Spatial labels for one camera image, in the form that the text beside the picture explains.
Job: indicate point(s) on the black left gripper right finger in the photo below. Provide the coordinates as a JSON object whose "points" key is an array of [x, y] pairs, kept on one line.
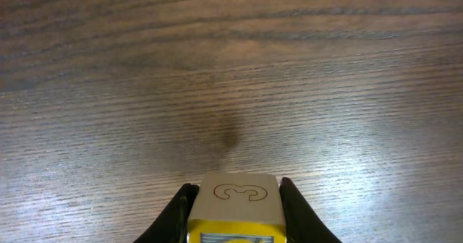
{"points": [[302, 223]]}

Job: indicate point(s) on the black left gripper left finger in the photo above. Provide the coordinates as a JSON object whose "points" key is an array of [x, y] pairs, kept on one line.
{"points": [[171, 224]]}

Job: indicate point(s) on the yellow C wooden block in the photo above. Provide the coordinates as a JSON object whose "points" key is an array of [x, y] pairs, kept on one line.
{"points": [[237, 207]]}

